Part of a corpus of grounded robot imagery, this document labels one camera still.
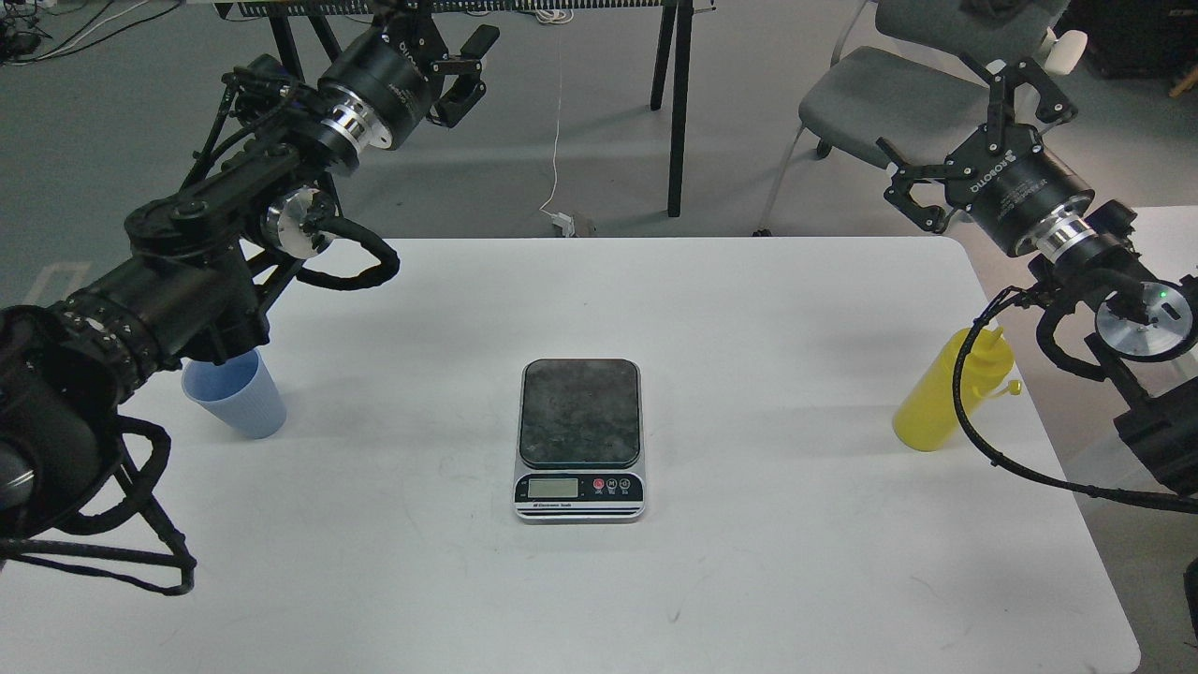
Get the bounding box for white power adapter on floor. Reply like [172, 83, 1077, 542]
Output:
[550, 212, 595, 238]

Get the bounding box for black table with trestle legs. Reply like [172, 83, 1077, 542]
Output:
[213, 0, 718, 218]

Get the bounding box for cables on floor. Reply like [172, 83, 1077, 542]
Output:
[0, 0, 179, 65]

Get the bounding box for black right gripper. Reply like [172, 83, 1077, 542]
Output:
[877, 53, 1096, 259]

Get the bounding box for white hanging cable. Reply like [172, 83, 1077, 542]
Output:
[540, 19, 564, 218]

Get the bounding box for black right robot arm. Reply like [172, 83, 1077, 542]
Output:
[877, 54, 1197, 515]

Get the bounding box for blue ribbed plastic cup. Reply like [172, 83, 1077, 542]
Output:
[183, 350, 288, 439]

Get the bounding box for grey office chair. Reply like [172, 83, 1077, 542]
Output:
[754, 0, 1088, 237]

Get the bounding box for yellow squeeze seasoning bottle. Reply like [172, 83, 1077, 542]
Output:
[893, 328, 1023, 453]

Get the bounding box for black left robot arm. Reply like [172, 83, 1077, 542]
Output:
[1, 6, 500, 596]

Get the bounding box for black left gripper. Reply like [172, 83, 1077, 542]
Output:
[317, 22, 501, 151]

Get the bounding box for digital kitchen scale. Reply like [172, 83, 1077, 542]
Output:
[512, 358, 648, 523]

